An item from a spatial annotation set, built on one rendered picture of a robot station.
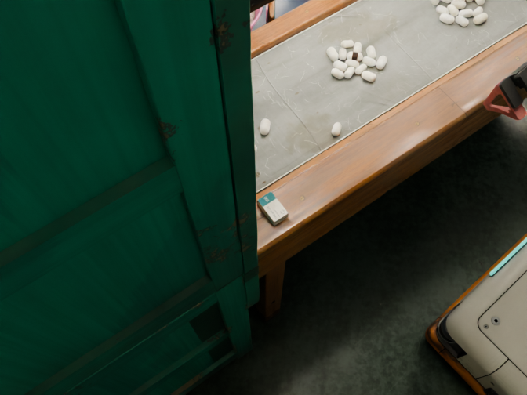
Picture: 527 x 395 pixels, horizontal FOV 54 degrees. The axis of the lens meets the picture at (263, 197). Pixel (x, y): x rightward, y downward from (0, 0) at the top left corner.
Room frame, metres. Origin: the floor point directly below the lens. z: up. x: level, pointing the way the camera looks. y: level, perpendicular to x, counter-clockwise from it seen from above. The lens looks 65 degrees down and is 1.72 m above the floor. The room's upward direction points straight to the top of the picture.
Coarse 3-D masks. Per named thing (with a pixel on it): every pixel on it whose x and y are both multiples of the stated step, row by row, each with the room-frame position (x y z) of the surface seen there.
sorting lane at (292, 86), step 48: (384, 0) 1.01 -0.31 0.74; (288, 48) 0.86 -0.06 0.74; (336, 48) 0.86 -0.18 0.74; (384, 48) 0.86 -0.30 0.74; (432, 48) 0.86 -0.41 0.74; (480, 48) 0.86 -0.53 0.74; (288, 96) 0.72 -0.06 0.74; (336, 96) 0.72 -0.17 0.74; (384, 96) 0.71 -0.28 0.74; (288, 144) 0.59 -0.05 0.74
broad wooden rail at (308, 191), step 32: (480, 64) 0.79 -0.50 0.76; (512, 64) 0.79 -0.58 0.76; (416, 96) 0.70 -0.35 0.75; (448, 96) 0.70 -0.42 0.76; (480, 96) 0.70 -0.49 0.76; (384, 128) 0.61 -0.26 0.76; (416, 128) 0.61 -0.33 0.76; (448, 128) 0.62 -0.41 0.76; (480, 128) 0.72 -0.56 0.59; (320, 160) 0.54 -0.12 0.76; (352, 160) 0.53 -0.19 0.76; (384, 160) 0.53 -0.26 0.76; (416, 160) 0.58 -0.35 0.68; (288, 192) 0.46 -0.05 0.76; (320, 192) 0.46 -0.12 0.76; (352, 192) 0.46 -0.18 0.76; (384, 192) 0.54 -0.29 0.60; (288, 224) 0.39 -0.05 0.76; (320, 224) 0.42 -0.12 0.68; (288, 256) 0.37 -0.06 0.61
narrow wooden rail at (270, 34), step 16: (320, 0) 0.99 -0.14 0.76; (336, 0) 0.99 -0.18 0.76; (352, 0) 1.00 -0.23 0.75; (288, 16) 0.94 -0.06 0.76; (304, 16) 0.94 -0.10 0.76; (320, 16) 0.94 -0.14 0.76; (256, 32) 0.89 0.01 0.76; (272, 32) 0.89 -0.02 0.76; (288, 32) 0.89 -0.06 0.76; (256, 48) 0.84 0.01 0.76
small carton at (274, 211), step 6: (270, 192) 0.45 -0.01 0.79; (264, 198) 0.44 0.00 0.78; (270, 198) 0.44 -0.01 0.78; (276, 198) 0.44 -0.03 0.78; (258, 204) 0.43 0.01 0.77; (264, 204) 0.42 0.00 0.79; (270, 204) 0.42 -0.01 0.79; (276, 204) 0.42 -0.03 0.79; (264, 210) 0.41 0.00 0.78; (270, 210) 0.41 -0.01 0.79; (276, 210) 0.41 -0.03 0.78; (282, 210) 0.41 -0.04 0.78; (270, 216) 0.40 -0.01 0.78; (276, 216) 0.40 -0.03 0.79; (282, 216) 0.40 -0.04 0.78; (276, 222) 0.39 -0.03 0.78
